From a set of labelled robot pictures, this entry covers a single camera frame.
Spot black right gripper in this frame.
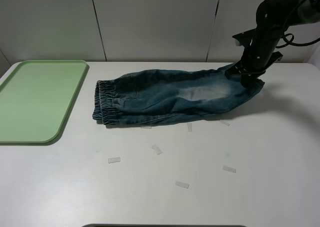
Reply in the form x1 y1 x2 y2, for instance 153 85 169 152
224 28 283 88

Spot children's blue denim shorts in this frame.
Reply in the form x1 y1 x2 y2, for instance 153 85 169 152
92 65 265 127

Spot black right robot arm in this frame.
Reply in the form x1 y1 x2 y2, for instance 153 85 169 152
225 0 320 87

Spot light green plastic tray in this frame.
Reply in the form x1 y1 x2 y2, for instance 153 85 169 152
0 60 88 144

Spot dark monitor edge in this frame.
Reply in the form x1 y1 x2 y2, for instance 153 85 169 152
82 223 245 227

